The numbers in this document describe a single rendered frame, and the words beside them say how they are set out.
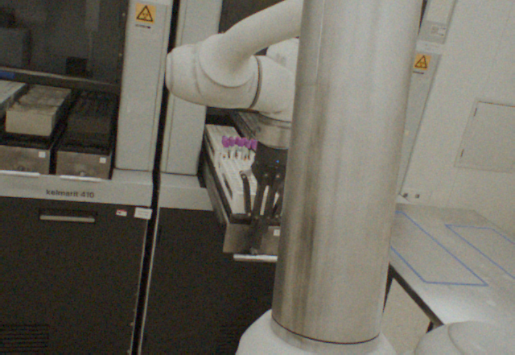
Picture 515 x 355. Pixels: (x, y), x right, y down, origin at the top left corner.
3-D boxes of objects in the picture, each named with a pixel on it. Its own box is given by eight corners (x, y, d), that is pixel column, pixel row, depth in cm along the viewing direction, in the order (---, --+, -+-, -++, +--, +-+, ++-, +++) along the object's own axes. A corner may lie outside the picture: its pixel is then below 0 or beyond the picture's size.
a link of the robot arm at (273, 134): (254, 109, 101) (249, 136, 102) (264, 119, 92) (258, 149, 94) (294, 114, 103) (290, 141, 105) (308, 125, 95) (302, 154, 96)
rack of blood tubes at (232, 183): (214, 172, 136) (217, 152, 134) (248, 175, 138) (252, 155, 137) (232, 218, 108) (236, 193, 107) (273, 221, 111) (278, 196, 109)
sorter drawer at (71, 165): (84, 116, 194) (85, 93, 191) (120, 120, 198) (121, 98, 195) (51, 182, 127) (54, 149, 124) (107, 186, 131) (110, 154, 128)
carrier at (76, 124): (109, 141, 141) (111, 121, 139) (109, 142, 139) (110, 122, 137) (67, 136, 138) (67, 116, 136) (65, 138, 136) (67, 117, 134)
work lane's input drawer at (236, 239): (192, 155, 170) (196, 131, 167) (231, 159, 173) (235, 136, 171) (224, 263, 103) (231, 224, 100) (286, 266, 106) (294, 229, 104)
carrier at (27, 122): (52, 134, 137) (54, 114, 135) (51, 137, 135) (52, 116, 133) (6, 130, 134) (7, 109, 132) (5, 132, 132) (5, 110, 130)
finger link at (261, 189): (270, 172, 99) (264, 171, 99) (259, 221, 102) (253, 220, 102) (265, 167, 103) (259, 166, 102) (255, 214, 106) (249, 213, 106)
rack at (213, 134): (202, 141, 165) (204, 123, 163) (230, 144, 168) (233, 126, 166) (213, 171, 138) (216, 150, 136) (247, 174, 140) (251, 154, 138)
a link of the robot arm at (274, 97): (294, 112, 104) (236, 105, 100) (308, 39, 100) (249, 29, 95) (315, 125, 95) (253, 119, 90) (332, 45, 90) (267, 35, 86)
